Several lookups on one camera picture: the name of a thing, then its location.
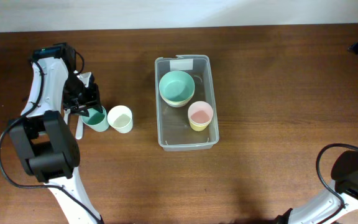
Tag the green plastic bowl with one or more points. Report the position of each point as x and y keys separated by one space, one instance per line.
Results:
x=177 y=86

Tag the yellow plastic bowl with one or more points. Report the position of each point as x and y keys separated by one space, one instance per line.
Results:
x=177 y=101

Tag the cream plastic cup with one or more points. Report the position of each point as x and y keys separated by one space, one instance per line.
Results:
x=121 y=119

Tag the green plastic cup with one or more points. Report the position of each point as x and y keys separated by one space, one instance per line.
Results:
x=96 y=120

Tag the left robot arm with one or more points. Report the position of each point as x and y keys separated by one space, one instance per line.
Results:
x=41 y=137

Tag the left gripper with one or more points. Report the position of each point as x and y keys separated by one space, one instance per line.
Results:
x=92 y=95

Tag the yellow plastic cup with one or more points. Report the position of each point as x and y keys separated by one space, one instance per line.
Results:
x=198 y=127

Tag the pink plastic cup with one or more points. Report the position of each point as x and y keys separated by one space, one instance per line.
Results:
x=200 y=112

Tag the grey plastic spoon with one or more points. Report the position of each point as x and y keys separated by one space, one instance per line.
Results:
x=79 y=129

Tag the grey plastic fork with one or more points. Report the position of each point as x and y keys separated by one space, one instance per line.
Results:
x=66 y=113

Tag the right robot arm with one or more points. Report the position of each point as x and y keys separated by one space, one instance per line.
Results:
x=338 y=198

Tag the clear plastic container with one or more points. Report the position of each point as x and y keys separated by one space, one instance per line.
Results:
x=173 y=126

